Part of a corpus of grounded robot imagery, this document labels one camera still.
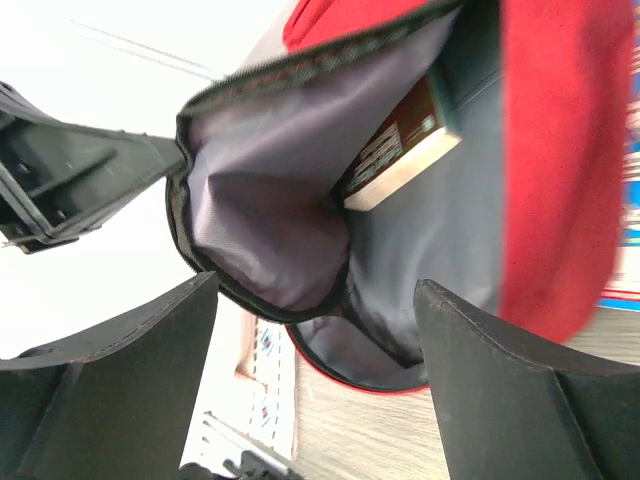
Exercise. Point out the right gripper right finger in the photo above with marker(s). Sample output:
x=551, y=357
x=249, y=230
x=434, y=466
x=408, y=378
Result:
x=512, y=405

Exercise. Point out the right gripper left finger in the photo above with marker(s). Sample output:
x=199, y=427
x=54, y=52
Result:
x=113, y=401

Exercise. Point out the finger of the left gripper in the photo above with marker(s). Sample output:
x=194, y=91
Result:
x=60, y=181

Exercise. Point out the red backpack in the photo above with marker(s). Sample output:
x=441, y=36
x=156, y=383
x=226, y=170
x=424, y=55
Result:
x=521, y=218

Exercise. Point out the yellow paperback book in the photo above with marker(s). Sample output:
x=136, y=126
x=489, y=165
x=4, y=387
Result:
x=420, y=130

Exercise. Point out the blue comic book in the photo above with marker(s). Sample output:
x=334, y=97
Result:
x=622, y=291

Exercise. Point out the patterned placemat cloth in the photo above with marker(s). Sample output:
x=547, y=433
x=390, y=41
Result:
x=270, y=366

